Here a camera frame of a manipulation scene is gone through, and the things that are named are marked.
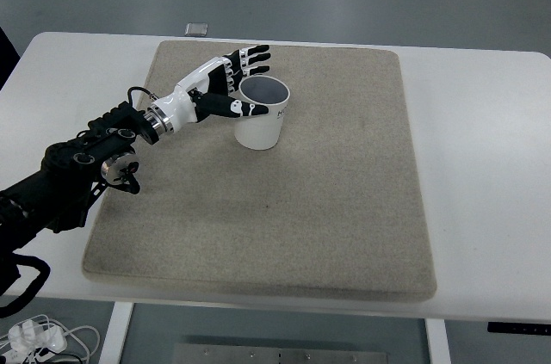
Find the white table leg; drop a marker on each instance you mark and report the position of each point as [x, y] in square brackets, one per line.
[115, 334]
[438, 342]

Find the white ribbed cup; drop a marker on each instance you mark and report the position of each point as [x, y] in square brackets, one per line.
[260, 127]

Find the white and black hand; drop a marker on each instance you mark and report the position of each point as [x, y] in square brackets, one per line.
[202, 84]

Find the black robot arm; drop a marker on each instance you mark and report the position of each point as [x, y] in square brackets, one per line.
[64, 174]

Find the white power strip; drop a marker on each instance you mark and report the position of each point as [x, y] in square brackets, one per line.
[36, 336]

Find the black table control panel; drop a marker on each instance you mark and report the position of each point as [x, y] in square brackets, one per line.
[518, 327]

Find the beige felt mat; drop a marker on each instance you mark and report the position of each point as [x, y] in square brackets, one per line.
[258, 217]

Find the small silver floor plate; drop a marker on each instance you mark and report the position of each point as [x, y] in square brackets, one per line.
[197, 28]

